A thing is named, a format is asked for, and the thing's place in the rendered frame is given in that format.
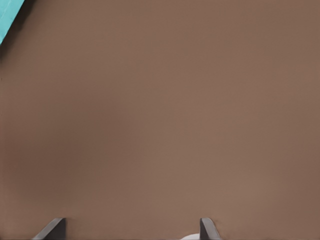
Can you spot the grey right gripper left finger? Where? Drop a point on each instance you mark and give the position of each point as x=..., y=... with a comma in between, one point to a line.
x=54, y=230

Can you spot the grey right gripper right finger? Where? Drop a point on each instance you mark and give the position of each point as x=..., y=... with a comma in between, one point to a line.
x=208, y=231

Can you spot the white plate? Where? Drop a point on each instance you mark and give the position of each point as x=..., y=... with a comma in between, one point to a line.
x=191, y=237

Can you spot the teal tray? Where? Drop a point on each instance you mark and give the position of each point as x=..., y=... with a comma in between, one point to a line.
x=7, y=17

